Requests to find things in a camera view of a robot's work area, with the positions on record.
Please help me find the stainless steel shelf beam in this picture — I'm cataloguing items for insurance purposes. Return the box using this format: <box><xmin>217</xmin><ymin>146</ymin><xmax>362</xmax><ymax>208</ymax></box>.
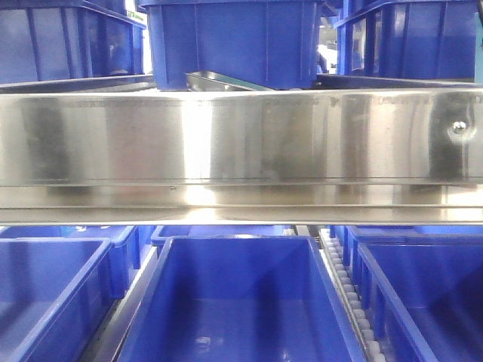
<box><xmin>1</xmin><ymin>88</ymin><xmax>482</xmax><ymax>225</ymax></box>

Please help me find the shelf beam screw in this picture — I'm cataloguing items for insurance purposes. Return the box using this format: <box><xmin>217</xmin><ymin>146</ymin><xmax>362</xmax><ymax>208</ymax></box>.
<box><xmin>448</xmin><ymin>121</ymin><xmax>469</xmax><ymax>140</ymax></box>

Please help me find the blue bin lower centre rear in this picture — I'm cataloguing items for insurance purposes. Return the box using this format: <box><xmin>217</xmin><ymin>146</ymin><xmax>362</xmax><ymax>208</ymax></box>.
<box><xmin>150</xmin><ymin>225</ymin><xmax>295</xmax><ymax>259</ymax></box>

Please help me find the blue bin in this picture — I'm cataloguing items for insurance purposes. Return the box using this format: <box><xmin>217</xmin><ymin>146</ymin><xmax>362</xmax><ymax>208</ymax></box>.
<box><xmin>137</xmin><ymin>1</ymin><xmax>322</xmax><ymax>90</ymax></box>
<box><xmin>119</xmin><ymin>236</ymin><xmax>365</xmax><ymax>361</ymax></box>
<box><xmin>1</xmin><ymin>238</ymin><xmax>113</xmax><ymax>361</ymax></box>
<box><xmin>358</xmin><ymin>244</ymin><xmax>482</xmax><ymax>361</ymax></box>
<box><xmin>1</xmin><ymin>225</ymin><xmax>155</xmax><ymax>299</ymax></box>
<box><xmin>150</xmin><ymin>225</ymin><xmax>295</xmax><ymax>259</ymax></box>
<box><xmin>329</xmin><ymin>225</ymin><xmax>482</xmax><ymax>273</ymax></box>
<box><xmin>334</xmin><ymin>1</ymin><xmax>478</xmax><ymax>79</ymax></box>
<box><xmin>1</xmin><ymin>1</ymin><xmax>145</xmax><ymax>84</ymax></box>

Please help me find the blue bin lower right rear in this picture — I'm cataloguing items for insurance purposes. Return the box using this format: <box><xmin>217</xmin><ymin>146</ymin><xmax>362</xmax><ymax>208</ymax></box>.
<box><xmin>329</xmin><ymin>225</ymin><xmax>482</xmax><ymax>273</ymax></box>

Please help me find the blue bin lower centre front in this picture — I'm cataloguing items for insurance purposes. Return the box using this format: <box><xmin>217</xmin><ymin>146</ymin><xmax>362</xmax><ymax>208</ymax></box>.
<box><xmin>119</xmin><ymin>236</ymin><xmax>365</xmax><ymax>361</ymax></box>

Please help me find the blue bin lower left rear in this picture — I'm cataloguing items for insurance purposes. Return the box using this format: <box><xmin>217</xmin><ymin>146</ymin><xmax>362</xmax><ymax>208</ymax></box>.
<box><xmin>1</xmin><ymin>225</ymin><xmax>155</xmax><ymax>299</ymax></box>

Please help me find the blue bin upper centre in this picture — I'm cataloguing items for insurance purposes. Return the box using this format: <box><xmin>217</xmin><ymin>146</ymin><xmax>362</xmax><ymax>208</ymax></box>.
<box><xmin>137</xmin><ymin>1</ymin><xmax>322</xmax><ymax>90</ymax></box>

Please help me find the white roller track right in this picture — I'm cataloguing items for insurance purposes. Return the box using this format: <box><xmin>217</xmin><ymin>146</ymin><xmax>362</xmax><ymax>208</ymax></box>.
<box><xmin>318</xmin><ymin>226</ymin><xmax>386</xmax><ymax>362</ymax></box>

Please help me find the blue bin lower right front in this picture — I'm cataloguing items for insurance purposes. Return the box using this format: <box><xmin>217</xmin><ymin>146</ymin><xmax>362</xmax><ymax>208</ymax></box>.
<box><xmin>358</xmin><ymin>244</ymin><xmax>482</xmax><ymax>361</ymax></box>

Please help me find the blue bin lower left front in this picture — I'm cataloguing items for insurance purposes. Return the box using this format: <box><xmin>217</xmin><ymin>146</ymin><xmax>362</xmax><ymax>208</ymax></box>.
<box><xmin>1</xmin><ymin>238</ymin><xmax>113</xmax><ymax>361</ymax></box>

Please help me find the blue bin upper right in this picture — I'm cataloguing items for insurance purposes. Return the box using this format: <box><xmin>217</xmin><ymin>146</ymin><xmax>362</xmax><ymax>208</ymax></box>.
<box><xmin>334</xmin><ymin>1</ymin><xmax>478</xmax><ymax>79</ymax></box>

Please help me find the blue bin upper left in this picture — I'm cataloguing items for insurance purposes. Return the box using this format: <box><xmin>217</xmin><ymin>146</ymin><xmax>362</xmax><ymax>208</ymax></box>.
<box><xmin>1</xmin><ymin>1</ymin><xmax>145</xmax><ymax>84</ymax></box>

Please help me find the metal divider rail left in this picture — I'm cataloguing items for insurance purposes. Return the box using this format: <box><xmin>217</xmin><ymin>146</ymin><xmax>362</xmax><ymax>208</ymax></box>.
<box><xmin>78</xmin><ymin>247</ymin><xmax>158</xmax><ymax>361</ymax></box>

